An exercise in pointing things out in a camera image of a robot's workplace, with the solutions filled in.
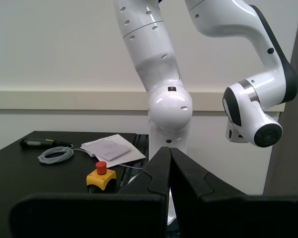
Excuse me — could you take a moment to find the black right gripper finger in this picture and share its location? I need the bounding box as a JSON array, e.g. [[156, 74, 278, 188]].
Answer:
[[9, 146, 170, 238], [169, 147, 298, 238]]

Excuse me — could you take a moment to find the black enabling switch handle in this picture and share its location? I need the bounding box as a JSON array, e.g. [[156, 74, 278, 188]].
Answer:
[[19, 138, 74, 149]]

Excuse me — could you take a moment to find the coiled grey cable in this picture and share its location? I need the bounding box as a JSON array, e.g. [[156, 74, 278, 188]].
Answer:
[[38, 146, 144, 171]]

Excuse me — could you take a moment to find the black slotted aluminium mounting plate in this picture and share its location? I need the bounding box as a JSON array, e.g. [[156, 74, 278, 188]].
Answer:
[[118, 133, 151, 194]]

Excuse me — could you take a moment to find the white paper document stack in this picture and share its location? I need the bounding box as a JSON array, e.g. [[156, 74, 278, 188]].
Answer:
[[79, 134, 147, 169]]

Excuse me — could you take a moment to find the yellow emergency stop button box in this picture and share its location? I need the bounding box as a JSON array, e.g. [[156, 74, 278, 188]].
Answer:
[[86, 161, 117, 194]]

